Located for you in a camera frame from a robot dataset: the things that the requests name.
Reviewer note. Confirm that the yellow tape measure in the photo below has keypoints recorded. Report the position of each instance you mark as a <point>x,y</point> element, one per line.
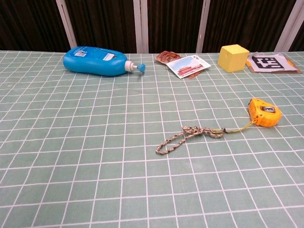
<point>264,114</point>

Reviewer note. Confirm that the landscape photo postcard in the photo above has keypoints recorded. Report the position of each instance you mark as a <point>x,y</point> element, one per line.
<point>187,67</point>

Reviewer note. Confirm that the brown patterned snack packet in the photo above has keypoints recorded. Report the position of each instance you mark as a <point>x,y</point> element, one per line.
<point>166,57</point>

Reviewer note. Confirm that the green white grid tablecloth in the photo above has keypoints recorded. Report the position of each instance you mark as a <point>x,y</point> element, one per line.
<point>95,142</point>

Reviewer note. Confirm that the blue pump dispenser bottle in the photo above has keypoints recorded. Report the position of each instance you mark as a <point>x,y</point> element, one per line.
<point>95,61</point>

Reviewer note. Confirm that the yellow cube block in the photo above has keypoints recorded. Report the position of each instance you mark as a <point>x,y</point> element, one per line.
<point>232,59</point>

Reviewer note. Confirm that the dark pleated curtain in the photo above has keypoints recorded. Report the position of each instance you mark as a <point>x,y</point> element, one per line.
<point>107,23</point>

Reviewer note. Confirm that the black-white fiducial marker card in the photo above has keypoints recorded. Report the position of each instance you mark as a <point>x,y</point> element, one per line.
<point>268,62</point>

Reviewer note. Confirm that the white partition post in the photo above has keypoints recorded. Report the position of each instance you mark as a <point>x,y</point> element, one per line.
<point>66,23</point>
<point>203,26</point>
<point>140,26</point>
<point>288,26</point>

